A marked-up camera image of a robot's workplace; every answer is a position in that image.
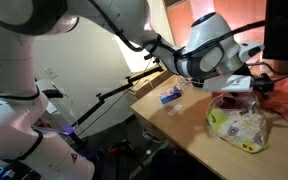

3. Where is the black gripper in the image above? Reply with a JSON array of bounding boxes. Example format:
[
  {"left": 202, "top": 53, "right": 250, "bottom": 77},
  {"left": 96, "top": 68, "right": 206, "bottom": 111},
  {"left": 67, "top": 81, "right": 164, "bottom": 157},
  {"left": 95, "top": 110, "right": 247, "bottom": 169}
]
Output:
[{"left": 251, "top": 73, "right": 274, "bottom": 98}]

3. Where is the floral cosmetic pouch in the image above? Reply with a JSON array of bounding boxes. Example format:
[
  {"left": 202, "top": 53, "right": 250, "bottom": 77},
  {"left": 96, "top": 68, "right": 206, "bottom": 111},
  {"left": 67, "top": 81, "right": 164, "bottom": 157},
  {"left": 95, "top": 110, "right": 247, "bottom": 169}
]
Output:
[{"left": 206, "top": 93, "right": 269, "bottom": 154}]

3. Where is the black monitor screen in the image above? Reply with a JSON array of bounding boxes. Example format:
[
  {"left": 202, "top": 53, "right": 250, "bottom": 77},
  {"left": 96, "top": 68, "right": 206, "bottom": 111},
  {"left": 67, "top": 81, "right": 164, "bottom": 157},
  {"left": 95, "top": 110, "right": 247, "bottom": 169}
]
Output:
[{"left": 263, "top": 0, "right": 288, "bottom": 61}]

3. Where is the single adhesive bandage strip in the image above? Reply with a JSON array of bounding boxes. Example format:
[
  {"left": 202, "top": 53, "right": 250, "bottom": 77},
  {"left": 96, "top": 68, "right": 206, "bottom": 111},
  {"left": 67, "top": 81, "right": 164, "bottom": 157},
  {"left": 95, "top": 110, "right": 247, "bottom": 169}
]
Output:
[{"left": 168, "top": 104, "right": 183, "bottom": 116}]

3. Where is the blue band-aid box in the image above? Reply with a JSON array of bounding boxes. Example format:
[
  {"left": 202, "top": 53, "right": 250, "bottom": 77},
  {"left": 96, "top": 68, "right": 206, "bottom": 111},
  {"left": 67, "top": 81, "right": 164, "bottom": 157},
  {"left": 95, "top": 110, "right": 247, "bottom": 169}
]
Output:
[{"left": 159, "top": 86, "right": 182, "bottom": 104}]

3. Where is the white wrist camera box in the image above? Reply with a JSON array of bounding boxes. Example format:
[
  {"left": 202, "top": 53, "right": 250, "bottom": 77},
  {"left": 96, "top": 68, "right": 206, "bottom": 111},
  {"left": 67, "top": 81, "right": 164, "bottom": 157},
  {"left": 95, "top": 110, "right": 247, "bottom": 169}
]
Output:
[{"left": 203, "top": 75, "right": 253, "bottom": 92}]

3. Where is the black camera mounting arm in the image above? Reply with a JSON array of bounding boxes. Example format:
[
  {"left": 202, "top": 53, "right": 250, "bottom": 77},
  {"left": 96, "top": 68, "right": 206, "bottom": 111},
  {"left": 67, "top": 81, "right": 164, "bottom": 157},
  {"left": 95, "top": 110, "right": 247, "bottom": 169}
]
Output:
[{"left": 72, "top": 65, "right": 163, "bottom": 127}]

